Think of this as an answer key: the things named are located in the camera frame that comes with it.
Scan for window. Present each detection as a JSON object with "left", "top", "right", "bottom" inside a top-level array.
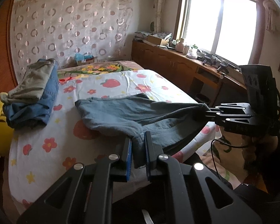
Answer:
[{"left": 173, "top": 0, "right": 265, "bottom": 66}]

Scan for folded blue jeans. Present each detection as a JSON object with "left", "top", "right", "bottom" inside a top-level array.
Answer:
[{"left": 2, "top": 58, "right": 60, "bottom": 129}]

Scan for black cable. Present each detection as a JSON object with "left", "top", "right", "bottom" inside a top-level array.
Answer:
[{"left": 210, "top": 139, "right": 251, "bottom": 175}]

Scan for white strawberry flower sheet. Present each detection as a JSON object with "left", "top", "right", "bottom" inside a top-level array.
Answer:
[{"left": 8, "top": 69, "right": 217, "bottom": 215}]

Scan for cardboard box on sideboard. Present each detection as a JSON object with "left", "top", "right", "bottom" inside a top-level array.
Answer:
[{"left": 146, "top": 35, "right": 169, "bottom": 46}]

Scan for blue-grey pants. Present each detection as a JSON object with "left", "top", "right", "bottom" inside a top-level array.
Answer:
[{"left": 75, "top": 94, "right": 209, "bottom": 168}]

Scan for yellow pillow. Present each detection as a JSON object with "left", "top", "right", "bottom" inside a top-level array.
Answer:
[{"left": 0, "top": 92, "right": 13, "bottom": 157}]

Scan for wooden sideboard cabinet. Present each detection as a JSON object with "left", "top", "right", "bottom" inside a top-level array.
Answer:
[{"left": 131, "top": 41, "right": 248, "bottom": 107}]

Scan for pink circle-pattern curtain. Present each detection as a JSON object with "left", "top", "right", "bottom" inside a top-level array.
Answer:
[{"left": 10, "top": 0, "right": 133, "bottom": 80}]

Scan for wooden headboard panel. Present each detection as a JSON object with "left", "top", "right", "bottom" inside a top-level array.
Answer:
[{"left": 0, "top": 0, "right": 18, "bottom": 93}]

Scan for pink bottle on sideboard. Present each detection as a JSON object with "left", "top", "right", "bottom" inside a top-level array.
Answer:
[{"left": 175, "top": 38, "right": 185, "bottom": 53}]

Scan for folded grey garment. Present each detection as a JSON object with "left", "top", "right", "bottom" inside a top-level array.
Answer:
[{"left": 0, "top": 59, "right": 58, "bottom": 105}]

